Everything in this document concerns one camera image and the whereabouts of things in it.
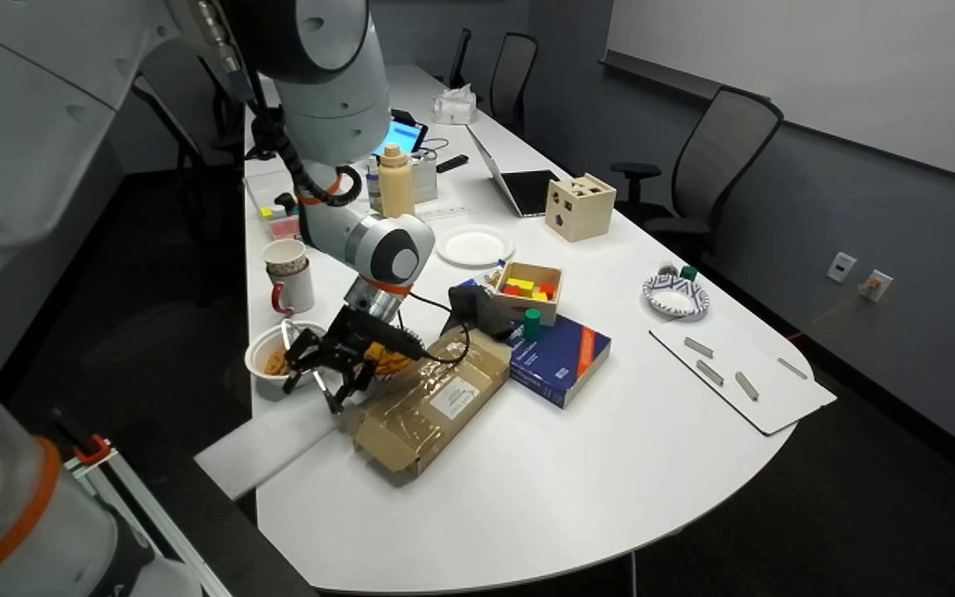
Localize crumpled white plastic bag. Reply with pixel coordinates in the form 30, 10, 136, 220
433, 85, 479, 127

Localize clear bin of toys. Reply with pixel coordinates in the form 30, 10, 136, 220
247, 180, 299, 242

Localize tablet with lit screen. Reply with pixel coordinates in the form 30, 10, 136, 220
384, 108, 429, 155

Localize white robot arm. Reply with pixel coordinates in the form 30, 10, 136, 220
0, 0, 433, 597

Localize white round plate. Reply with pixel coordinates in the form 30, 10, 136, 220
433, 228, 514, 267

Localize wooden box coloured blocks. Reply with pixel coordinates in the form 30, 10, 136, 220
492, 263, 561, 324

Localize small bowl orange snacks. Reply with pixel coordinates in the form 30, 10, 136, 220
364, 340, 416, 379

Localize white mug red handle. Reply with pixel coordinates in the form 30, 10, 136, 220
265, 239, 315, 315

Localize wooden shape sorter cube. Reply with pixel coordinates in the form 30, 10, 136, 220
544, 173, 618, 242

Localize white board with strips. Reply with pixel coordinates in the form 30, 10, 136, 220
652, 315, 837, 435

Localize silver laptop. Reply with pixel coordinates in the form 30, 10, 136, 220
469, 129, 553, 216

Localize black office chair far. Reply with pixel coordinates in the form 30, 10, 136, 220
489, 33, 536, 129

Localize black office chair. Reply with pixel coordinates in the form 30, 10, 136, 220
612, 85, 783, 263
489, 33, 536, 129

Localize cream bottle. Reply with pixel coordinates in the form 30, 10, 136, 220
379, 145, 416, 220

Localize green cylinder block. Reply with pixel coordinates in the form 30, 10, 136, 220
522, 307, 544, 340

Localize coiled white cable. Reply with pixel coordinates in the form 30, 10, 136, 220
641, 267, 713, 324

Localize white cereal bowl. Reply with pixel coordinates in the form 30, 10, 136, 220
247, 323, 322, 400

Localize brown paper package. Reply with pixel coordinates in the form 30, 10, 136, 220
346, 328, 511, 485

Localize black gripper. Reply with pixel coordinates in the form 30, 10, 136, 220
282, 306, 426, 411

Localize black office chair right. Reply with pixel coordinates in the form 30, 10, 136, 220
612, 85, 783, 263

